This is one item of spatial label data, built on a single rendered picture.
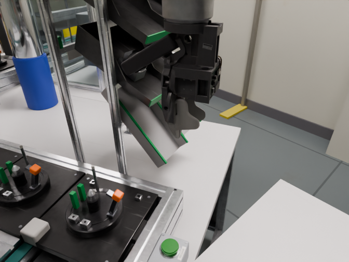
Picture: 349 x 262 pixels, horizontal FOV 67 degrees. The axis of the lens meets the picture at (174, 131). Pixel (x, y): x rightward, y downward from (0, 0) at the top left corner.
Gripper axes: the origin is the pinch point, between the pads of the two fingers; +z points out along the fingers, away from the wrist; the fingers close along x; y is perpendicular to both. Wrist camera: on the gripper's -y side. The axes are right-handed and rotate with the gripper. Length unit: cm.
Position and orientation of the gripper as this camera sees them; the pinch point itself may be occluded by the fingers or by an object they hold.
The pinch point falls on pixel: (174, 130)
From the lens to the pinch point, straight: 50.3
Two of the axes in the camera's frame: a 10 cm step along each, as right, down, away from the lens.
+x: 3.7, -4.9, 7.9
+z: 0.0, 8.5, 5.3
